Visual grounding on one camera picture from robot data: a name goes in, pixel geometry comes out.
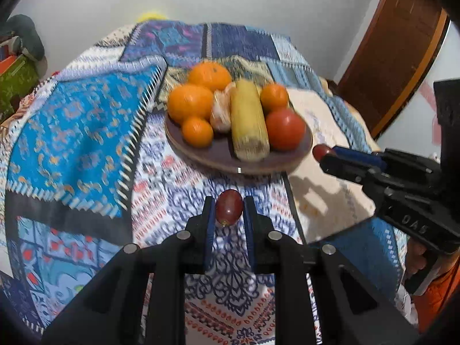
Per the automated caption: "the red grape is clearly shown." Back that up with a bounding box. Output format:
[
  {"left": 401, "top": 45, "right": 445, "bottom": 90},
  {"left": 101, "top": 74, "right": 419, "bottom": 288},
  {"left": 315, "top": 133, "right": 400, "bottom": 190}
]
[
  {"left": 215, "top": 189, "right": 243, "bottom": 227},
  {"left": 312, "top": 144, "right": 336, "bottom": 163}
]

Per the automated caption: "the red tomato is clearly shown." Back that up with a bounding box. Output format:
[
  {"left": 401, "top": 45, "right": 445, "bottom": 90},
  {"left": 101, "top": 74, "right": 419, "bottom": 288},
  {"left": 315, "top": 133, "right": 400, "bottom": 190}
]
[{"left": 266, "top": 108, "right": 306, "bottom": 152}]

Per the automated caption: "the sugarcane piece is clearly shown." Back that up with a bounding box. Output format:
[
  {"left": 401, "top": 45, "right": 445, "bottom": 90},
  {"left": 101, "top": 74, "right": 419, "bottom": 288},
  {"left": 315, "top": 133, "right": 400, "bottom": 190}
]
[{"left": 230, "top": 79, "right": 270, "bottom": 162}]

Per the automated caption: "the small mandarin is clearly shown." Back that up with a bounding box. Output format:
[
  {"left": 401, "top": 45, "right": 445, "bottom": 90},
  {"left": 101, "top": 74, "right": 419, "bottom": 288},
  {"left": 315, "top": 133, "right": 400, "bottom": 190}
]
[
  {"left": 181, "top": 117, "right": 214, "bottom": 149},
  {"left": 260, "top": 83, "right": 289, "bottom": 114}
]

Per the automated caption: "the pomelo segment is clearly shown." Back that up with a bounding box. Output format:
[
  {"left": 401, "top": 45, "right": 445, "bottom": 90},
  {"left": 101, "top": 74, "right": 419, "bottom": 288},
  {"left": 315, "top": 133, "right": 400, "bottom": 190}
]
[{"left": 210, "top": 82, "right": 235, "bottom": 133}]

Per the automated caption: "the right hand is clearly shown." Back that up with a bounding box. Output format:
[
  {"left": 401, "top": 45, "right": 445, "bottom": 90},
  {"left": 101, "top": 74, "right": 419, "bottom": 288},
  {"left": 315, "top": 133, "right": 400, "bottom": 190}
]
[{"left": 405, "top": 237, "right": 426, "bottom": 276}]

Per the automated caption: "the brown wooden door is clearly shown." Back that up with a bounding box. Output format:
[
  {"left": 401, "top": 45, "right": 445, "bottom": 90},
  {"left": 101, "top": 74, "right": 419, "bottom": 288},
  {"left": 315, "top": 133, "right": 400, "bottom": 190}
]
[{"left": 338, "top": 0, "right": 450, "bottom": 137}]

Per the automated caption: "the patterned patchwork tablecloth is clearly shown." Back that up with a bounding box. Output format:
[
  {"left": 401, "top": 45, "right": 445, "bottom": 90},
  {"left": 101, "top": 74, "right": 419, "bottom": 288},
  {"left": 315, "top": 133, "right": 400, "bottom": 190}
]
[{"left": 1, "top": 20, "right": 411, "bottom": 344}]

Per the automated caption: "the brown oval plate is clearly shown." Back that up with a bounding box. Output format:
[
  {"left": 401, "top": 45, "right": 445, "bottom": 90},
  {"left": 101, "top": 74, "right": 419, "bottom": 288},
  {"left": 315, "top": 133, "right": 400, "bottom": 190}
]
[{"left": 164, "top": 114, "right": 313, "bottom": 175}]

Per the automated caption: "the large rear orange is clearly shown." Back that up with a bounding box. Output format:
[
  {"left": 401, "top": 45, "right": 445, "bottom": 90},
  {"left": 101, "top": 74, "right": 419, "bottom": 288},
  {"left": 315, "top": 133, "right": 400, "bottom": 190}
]
[{"left": 187, "top": 62, "right": 232, "bottom": 92}]

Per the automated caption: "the large orange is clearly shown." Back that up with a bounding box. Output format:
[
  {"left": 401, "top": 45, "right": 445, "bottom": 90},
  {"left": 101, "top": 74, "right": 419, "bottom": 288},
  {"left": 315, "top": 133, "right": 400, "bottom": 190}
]
[
  {"left": 167, "top": 83, "right": 214, "bottom": 125},
  {"left": 187, "top": 62, "right": 232, "bottom": 92}
]

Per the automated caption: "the large front orange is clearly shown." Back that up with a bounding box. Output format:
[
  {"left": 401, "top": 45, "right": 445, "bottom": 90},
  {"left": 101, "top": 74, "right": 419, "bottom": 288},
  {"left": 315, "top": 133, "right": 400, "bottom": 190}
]
[{"left": 167, "top": 83, "right": 214, "bottom": 125}]

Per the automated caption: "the yellow blanket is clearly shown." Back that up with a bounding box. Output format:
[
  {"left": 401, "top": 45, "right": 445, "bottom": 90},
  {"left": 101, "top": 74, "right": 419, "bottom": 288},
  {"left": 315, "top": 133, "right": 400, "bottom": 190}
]
[{"left": 137, "top": 11, "right": 167, "bottom": 23}]

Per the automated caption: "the grey plush toy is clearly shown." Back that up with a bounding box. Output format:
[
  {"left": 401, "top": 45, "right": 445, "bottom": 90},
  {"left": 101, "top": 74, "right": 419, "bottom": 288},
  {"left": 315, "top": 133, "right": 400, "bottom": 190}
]
[{"left": 5, "top": 14, "right": 45, "bottom": 62}]

